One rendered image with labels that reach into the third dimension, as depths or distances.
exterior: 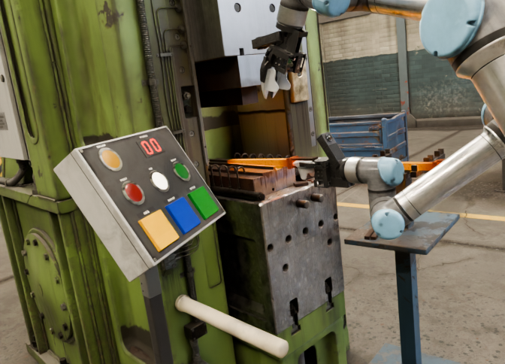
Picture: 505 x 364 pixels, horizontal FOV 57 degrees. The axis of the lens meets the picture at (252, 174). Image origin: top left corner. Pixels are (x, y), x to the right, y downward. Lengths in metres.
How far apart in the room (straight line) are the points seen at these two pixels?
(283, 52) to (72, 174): 0.60
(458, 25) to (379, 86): 8.87
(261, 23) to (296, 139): 0.51
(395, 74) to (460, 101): 1.31
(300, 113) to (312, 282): 0.65
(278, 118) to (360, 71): 8.07
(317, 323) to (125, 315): 0.73
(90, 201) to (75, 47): 0.86
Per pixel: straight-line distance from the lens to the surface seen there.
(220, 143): 2.00
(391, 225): 1.16
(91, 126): 1.73
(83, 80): 1.73
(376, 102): 9.75
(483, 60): 0.82
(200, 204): 1.13
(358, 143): 5.30
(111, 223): 0.96
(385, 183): 1.28
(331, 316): 1.81
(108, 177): 0.98
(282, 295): 1.57
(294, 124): 1.81
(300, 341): 1.71
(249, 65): 1.47
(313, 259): 1.65
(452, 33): 0.82
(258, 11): 1.53
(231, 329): 1.34
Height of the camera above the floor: 1.29
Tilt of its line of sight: 11 degrees down
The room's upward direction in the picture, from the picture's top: 7 degrees counter-clockwise
